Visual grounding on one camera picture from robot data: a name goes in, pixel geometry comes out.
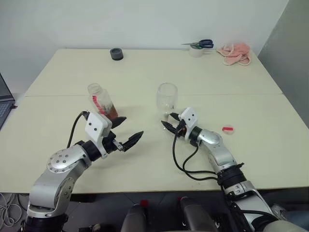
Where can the pink cloth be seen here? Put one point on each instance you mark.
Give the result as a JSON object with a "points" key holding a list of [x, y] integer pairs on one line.
{"points": [[235, 54]]}

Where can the clear plastic bottle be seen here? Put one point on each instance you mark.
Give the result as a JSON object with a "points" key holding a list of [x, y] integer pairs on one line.
{"points": [[103, 104]]}

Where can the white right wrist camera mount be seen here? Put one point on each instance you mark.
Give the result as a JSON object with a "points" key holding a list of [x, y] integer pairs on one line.
{"points": [[189, 119]]}

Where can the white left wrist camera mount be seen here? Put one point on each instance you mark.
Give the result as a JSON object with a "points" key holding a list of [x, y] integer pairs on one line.
{"points": [[96, 126]]}

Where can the dark grey laptop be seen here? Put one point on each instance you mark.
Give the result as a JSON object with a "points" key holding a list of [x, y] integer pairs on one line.
{"points": [[4, 104]]}

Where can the grey shoe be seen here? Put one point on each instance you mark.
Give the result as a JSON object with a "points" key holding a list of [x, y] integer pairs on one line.
{"points": [[280, 211]]}

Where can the small red knob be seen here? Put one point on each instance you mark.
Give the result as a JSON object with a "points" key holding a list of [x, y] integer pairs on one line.
{"points": [[144, 203]]}

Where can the dark rounded shape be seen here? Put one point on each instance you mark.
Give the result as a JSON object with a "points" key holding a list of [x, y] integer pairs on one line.
{"points": [[136, 220], [195, 215]]}

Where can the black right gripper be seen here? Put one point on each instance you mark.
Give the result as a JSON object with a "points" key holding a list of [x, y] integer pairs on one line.
{"points": [[181, 129]]}

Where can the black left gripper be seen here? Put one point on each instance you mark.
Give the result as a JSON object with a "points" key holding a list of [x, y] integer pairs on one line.
{"points": [[109, 142]]}

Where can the pink white bottle cap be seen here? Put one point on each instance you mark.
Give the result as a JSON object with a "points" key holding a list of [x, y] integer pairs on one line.
{"points": [[228, 129]]}

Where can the clear drinking glass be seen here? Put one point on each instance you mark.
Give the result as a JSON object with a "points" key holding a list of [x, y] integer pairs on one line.
{"points": [[167, 96]]}

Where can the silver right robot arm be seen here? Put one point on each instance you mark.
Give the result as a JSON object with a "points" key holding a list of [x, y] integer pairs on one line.
{"points": [[224, 154]]}

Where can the black round container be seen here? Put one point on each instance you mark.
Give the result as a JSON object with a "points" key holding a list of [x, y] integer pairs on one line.
{"points": [[116, 54]]}

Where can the white mug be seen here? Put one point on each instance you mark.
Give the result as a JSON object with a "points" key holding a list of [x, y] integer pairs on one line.
{"points": [[196, 51]]}

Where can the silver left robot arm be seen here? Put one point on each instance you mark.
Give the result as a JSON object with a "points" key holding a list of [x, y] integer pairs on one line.
{"points": [[58, 174]]}

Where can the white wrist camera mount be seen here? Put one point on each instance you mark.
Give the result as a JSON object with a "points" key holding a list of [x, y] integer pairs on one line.
{"points": [[189, 119], [96, 126]]}

